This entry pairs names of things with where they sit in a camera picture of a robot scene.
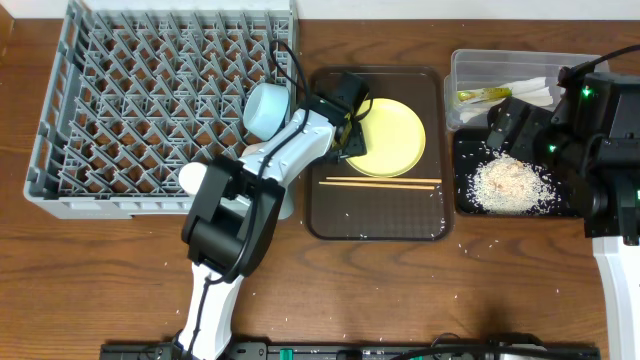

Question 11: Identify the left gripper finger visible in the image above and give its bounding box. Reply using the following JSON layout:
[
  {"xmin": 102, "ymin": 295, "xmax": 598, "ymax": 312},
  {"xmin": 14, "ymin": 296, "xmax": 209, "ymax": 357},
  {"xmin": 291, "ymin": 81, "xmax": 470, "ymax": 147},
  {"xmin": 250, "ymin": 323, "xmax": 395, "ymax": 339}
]
[
  {"xmin": 342, "ymin": 121, "xmax": 367, "ymax": 158},
  {"xmin": 314, "ymin": 150, "xmax": 343, "ymax": 164}
]

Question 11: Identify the yellow plate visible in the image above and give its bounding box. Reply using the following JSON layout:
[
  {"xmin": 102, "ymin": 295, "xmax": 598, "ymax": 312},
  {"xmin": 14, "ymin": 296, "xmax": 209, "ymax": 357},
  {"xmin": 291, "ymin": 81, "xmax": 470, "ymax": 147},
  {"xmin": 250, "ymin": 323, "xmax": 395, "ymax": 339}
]
[{"xmin": 347, "ymin": 98, "xmax": 426, "ymax": 177}]

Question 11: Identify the white paper napkin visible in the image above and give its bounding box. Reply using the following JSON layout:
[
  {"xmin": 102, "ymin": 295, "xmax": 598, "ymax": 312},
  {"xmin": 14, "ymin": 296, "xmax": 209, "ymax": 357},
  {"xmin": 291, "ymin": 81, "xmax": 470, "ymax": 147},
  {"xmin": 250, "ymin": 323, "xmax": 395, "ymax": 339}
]
[{"xmin": 456, "ymin": 77, "xmax": 554, "ymax": 123}]

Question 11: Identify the green orange snack wrapper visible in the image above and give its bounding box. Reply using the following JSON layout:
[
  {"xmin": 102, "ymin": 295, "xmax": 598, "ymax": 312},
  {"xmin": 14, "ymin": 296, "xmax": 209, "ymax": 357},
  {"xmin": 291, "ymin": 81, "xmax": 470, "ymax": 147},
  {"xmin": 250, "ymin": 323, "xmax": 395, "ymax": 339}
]
[{"xmin": 457, "ymin": 87, "xmax": 512, "ymax": 104}]

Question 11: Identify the light blue bowl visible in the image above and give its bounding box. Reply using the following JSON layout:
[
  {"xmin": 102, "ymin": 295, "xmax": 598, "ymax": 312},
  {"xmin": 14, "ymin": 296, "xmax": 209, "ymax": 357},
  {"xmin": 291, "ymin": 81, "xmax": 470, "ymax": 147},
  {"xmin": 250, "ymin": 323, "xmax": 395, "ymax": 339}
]
[{"xmin": 243, "ymin": 83, "xmax": 289, "ymax": 141}]

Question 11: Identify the pink white bowl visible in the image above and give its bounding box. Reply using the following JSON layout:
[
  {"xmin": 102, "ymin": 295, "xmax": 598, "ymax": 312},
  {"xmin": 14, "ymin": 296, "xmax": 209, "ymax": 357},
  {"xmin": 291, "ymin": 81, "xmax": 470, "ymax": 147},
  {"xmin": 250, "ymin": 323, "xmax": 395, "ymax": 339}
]
[{"xmin": 242, "ymin": 142, "xmax": 266, "ymax": 157}]

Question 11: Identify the white paper cup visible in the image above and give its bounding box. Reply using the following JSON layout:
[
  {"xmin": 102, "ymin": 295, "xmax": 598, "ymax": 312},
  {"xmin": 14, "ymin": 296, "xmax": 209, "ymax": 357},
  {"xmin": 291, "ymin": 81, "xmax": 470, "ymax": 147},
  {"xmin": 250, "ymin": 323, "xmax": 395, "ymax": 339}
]
[{"xmin": 178, "ymin": 162, "xmax": 207, "ymax": 196}]

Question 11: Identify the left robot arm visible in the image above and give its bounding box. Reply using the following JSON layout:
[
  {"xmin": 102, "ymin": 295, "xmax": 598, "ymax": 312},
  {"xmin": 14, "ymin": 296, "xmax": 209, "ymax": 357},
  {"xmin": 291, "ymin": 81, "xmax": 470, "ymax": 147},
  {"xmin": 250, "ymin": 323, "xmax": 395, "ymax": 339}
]
[{"xmin": 172, "ymin": 72, "xmax": 369, "ymax": 359}]

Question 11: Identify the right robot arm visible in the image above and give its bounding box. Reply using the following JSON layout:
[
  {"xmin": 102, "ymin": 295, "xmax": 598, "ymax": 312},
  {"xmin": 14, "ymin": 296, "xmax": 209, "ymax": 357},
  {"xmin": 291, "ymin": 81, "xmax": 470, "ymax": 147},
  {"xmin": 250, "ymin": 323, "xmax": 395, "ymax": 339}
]
[{"xmin": 487, "ymin": 71, "xmax": 639, "ymax": 359}]

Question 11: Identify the black waste tray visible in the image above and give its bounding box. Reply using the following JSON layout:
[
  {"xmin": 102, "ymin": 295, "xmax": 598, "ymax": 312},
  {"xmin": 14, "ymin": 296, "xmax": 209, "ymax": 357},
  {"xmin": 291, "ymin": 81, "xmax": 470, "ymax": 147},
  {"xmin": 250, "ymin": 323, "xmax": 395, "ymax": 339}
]
[{"xmin": 451, "ymin": 128, "xmax": 586, "ymax": 219}]

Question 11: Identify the pile of rice waste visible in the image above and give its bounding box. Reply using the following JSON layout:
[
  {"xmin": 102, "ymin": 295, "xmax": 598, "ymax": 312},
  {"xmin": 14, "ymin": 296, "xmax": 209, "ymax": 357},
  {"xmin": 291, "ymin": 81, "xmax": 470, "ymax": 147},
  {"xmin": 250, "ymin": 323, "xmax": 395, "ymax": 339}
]
[{"xmin": 459, "ymin": 143, "xmax": 566, "ymax": 216}]

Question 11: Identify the upper wooden chopstick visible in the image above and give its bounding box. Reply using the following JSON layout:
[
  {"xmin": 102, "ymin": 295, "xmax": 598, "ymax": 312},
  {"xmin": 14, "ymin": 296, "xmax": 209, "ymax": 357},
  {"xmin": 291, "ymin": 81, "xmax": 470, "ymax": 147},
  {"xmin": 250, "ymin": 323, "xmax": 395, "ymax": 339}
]
[{"xmin": 325, "ymin": 177, "xmax": 442, "ymax": 184}]

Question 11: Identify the wooden chopstick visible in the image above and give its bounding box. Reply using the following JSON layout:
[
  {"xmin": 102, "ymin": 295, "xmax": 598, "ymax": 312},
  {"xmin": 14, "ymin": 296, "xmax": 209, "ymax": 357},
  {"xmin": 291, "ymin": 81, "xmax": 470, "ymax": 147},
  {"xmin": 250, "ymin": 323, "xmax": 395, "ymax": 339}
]
[
  {"xmin": 318, "ymin": 181, "xmax": 436, "ymax": 190},
  {"xmin": 325, "ymin": 177, "xmax": 442, "ymax": 184}
]

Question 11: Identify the dark brown serving tray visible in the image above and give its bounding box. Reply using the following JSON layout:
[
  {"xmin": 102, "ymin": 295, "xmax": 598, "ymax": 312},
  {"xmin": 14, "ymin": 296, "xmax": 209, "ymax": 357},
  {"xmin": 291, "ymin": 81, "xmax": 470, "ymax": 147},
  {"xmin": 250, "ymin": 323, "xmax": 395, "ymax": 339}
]
[{"xmin": 304, "ymin": 66, "xmax": 453, "ymax": 241}]

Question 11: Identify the lower wooden chopstick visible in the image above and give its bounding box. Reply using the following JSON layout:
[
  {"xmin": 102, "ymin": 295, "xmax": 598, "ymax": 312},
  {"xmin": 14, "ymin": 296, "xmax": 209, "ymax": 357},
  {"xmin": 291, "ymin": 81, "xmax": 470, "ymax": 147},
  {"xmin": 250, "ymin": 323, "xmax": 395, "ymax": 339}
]
[{"xmin": 318, "ymin": 181, "xmax": 436, "ymax": 190}]

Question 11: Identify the clear plastic bin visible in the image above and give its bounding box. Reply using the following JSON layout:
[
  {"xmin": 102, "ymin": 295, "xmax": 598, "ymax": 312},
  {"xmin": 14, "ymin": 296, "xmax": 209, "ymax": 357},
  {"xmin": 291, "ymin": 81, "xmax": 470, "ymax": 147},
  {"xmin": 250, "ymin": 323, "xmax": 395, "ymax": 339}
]
[{"xmin": 444, "ymin": 49, "xmax": 597, "ymax": 131}]

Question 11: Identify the grey dish rack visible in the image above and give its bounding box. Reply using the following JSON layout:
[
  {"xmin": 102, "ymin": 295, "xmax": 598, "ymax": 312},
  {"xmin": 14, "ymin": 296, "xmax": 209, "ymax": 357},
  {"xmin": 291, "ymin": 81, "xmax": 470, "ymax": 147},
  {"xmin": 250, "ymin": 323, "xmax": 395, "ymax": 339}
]
[{"xmin": 23, "ymin": 1, "xmax": 298, "ymax": 219}]

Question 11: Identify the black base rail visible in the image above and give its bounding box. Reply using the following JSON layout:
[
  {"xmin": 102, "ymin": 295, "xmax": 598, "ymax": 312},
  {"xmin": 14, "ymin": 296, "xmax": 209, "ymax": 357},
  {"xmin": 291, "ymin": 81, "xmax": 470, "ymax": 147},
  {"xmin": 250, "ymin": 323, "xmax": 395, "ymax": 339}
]
[{"xmin": 98, "ymin": 342, "xmax": 601, "ymax": 360}]

